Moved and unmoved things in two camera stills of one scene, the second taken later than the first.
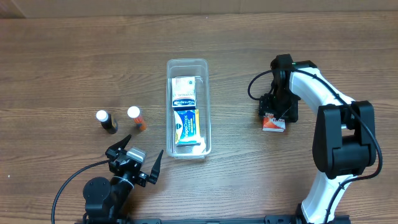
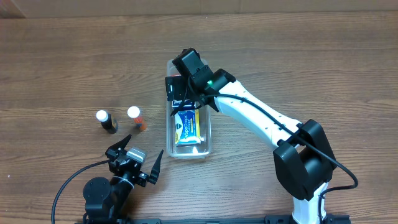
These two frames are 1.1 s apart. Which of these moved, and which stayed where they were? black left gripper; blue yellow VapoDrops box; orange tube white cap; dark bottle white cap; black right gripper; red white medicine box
Moved: red white medicine box; black right gripper
Stayed: blue yellow VapoDrops box; dark bottle white cap; orange tube white cap; black left gripper
